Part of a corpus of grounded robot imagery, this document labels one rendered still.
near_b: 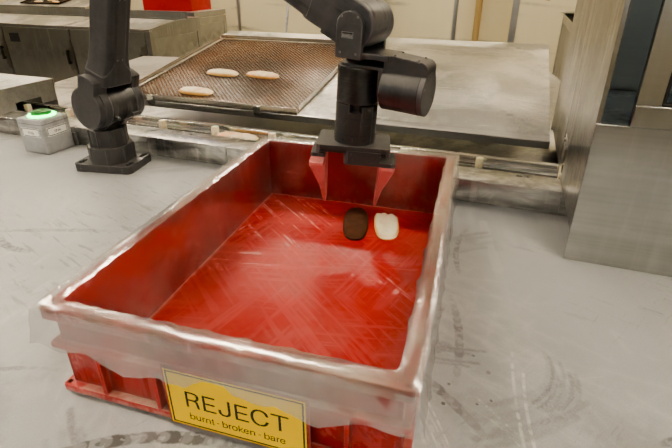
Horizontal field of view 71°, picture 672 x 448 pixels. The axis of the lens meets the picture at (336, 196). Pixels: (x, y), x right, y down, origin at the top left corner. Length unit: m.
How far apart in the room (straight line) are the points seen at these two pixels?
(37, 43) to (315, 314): 4.27
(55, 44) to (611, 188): 4.24
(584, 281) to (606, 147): 0.17
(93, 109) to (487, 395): 0.78
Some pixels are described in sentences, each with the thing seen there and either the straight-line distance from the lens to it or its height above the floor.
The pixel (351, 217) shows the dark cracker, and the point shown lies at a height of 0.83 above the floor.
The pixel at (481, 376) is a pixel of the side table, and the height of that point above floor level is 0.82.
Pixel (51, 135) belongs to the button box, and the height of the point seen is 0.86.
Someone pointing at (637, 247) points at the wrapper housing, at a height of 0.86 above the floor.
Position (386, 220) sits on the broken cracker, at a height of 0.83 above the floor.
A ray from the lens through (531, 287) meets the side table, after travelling 0.64.
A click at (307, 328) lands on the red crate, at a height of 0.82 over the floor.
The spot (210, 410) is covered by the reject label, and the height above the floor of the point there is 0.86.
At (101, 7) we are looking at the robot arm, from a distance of 0.91.
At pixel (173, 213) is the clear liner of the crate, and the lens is 0.57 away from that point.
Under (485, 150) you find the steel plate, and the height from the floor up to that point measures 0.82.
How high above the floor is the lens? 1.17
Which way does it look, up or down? 25 degrees down
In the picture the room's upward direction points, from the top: straight up
